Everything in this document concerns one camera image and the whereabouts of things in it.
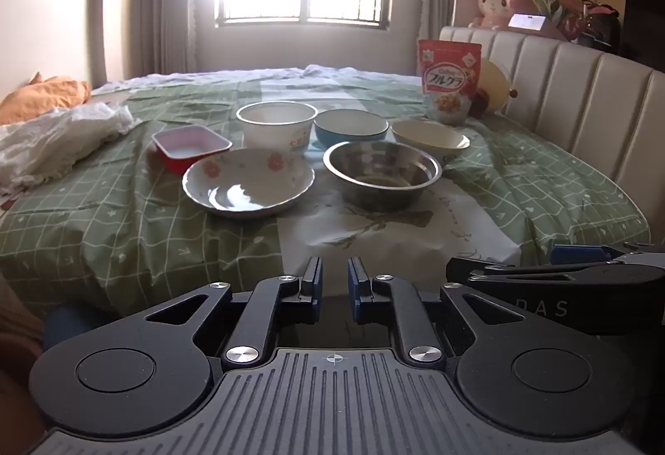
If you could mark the green checked bed sheet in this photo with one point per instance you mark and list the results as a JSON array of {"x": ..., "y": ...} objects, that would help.
[{"x": 104, "y": 226}]

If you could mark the red flower plant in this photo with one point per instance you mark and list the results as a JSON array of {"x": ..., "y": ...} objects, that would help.
[{"x": 592, "y": 21}]

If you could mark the blue bowl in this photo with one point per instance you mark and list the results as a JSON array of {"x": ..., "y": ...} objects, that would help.
[{"x": 332, "y": 135}]

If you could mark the green potted plant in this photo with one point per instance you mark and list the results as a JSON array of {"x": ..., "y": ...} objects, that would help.
[{"x": 548, "y": 0}]

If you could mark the yellow round plush toy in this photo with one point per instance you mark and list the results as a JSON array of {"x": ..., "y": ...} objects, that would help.
[{"x": 494, "y": 83}]

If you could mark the white paper bowl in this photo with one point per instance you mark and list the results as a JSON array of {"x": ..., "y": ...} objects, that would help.
[{"x": 275, "y": 130}]

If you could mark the pink plush toy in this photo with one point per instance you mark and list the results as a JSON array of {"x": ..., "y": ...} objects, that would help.
[{"x": 498, "y": 0}]

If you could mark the red foil tray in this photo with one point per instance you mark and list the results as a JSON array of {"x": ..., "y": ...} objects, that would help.
[{"x": 192, "y": 144}]

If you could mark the cream padded headboard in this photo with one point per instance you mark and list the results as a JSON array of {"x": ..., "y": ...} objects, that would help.
[{"x": 571, "y": 86}]

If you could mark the cream bowl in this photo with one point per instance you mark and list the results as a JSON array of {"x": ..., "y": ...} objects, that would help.
[{"x": 426, "y": 136}]

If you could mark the stainless steel bowl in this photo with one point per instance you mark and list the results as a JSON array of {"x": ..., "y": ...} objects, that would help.
[{"x": 379, "y": 195}]

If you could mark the white floral plate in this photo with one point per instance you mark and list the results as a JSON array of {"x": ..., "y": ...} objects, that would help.
[{"x": 244, "y": 177}]

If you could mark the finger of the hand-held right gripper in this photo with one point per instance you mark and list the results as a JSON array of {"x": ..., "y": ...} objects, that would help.
[
  {"x": 574, "y": 253},
  {"x": 613, "y": 275}
]

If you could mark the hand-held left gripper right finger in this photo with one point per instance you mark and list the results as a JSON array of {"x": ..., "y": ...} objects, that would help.
[{"x": 355, "y": 286}]

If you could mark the red cereal bag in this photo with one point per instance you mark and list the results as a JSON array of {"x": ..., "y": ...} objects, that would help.
[{"x": 449, "y": 80}]

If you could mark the small white box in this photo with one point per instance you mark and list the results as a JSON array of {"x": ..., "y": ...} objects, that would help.
[{"x": 526, "y": 22}]

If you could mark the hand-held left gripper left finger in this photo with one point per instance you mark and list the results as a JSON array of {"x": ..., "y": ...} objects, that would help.
[{"x": 312, "y": 286}]

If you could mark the white lace cloth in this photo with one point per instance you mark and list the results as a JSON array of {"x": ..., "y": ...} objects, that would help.
[{"x": 57, "y": 138}]

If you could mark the dark wardrobe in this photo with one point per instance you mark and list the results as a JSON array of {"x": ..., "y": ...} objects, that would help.
[{"x": 647, "y": 18}]

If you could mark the orange pillow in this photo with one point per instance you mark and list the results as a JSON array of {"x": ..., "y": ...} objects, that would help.
[{"x": 47, "y": 96}]

